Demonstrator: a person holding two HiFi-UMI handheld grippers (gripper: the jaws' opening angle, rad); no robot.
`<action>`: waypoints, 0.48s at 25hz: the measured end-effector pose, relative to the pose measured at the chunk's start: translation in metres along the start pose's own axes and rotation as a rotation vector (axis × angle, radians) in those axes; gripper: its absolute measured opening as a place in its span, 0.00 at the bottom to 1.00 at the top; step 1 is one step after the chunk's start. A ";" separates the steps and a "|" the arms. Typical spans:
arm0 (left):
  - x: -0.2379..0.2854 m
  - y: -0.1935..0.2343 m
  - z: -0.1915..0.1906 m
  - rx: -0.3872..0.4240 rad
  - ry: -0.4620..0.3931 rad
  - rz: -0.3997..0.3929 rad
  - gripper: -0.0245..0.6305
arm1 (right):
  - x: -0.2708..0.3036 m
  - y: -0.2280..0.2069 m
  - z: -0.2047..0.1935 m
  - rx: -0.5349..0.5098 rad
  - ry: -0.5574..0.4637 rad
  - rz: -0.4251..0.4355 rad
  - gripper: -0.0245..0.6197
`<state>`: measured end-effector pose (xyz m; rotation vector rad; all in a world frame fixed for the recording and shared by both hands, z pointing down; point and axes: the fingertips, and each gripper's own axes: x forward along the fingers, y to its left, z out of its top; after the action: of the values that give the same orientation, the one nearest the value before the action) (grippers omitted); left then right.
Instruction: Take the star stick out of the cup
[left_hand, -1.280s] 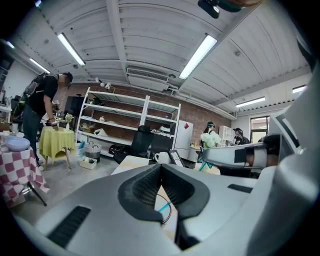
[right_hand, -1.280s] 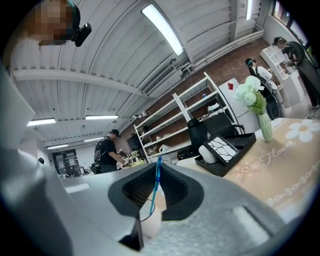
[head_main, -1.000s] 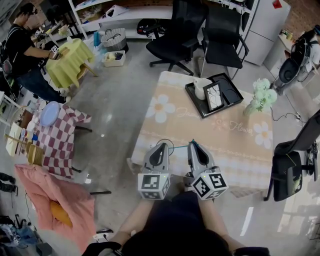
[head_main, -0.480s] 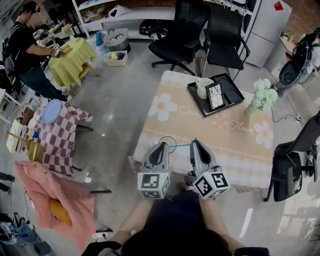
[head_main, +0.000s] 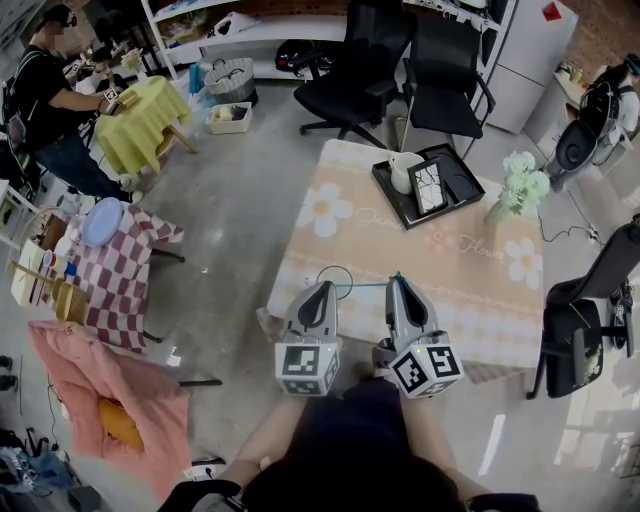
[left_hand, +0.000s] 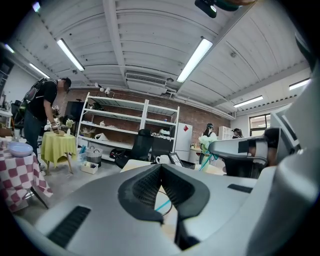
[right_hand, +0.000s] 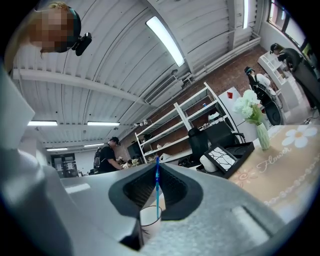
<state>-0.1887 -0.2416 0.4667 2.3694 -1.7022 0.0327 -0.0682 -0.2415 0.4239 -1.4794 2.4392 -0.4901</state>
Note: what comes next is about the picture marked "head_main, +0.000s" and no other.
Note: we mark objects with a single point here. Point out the checkered tablecloth table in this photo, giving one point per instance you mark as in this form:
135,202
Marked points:
115,280

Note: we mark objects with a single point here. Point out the small flower vase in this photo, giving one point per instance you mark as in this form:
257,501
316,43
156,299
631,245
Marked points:
132,62

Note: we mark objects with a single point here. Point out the white plastic bag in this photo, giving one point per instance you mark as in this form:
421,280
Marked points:
227,25

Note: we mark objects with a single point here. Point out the yellow wooden bucket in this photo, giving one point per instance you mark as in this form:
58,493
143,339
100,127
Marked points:
70,302

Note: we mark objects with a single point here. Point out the white refrigerator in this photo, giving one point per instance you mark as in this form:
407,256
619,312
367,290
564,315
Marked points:
530,60

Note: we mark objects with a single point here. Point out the grey woven basket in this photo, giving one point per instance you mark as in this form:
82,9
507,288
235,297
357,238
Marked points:
230,82

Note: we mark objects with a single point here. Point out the pink covered armchair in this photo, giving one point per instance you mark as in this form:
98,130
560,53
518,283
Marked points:
85,365

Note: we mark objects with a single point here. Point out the pale blue plate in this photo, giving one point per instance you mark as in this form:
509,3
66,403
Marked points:
102,227

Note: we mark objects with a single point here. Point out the person's dark clothing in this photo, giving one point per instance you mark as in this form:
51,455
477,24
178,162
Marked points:
350,425

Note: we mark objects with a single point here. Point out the white storage bin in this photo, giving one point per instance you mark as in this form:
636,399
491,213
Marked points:
229,120

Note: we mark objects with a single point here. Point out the small wooden box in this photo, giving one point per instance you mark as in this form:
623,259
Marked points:
131,98

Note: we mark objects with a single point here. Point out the green tablecloth round table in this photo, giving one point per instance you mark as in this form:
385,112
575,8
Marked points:
145,125

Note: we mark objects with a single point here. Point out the orange cushion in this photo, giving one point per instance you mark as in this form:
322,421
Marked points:
120,425

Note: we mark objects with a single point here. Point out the white shelving unit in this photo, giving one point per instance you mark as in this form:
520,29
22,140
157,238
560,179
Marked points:
300,25

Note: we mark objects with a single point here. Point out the wicker basket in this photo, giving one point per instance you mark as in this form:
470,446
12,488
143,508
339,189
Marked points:
52,232

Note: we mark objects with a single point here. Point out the green plant sprig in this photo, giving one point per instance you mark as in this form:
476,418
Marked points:
592,362

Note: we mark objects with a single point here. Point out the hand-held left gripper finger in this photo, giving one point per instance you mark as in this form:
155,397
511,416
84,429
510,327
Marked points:
333,327
296,325

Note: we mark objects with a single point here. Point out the vase of white flowers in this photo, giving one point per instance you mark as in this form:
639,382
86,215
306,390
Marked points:
525,182

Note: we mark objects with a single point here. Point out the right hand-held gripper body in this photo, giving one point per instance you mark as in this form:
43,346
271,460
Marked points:
430,372

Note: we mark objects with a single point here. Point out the person's left forearm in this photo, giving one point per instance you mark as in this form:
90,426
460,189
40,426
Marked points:
265,435

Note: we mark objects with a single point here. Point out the black tray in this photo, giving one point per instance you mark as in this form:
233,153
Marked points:
382,175

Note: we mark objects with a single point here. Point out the black bag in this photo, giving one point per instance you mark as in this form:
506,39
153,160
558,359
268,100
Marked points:
300,57

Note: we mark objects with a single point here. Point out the cream box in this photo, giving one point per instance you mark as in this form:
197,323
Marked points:
27,282

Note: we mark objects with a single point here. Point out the grey shell chair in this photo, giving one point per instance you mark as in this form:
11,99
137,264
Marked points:
572,145

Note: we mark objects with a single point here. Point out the white power strip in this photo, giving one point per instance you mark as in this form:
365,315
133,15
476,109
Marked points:
200,471

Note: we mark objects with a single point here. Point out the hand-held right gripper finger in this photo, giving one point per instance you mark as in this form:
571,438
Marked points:
394,320
430,327

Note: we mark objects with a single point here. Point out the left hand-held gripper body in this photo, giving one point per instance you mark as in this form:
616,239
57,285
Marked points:
302,367

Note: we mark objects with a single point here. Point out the person's right forearm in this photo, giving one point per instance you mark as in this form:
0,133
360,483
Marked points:
425,440

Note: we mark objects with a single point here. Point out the black swivel chair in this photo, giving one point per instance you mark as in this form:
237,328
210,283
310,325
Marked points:
570,345

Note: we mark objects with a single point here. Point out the teal star wand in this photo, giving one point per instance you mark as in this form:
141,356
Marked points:
367,286

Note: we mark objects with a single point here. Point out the black framed picture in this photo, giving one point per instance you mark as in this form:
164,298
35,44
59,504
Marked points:
427,187

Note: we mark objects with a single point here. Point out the peach floral tablecloth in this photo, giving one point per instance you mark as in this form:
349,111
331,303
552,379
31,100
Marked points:
410,250

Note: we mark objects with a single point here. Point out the black mesh office chair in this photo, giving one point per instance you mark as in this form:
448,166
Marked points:
372,45

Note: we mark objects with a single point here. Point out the black chair with armrests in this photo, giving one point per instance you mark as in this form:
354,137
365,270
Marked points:
445,60

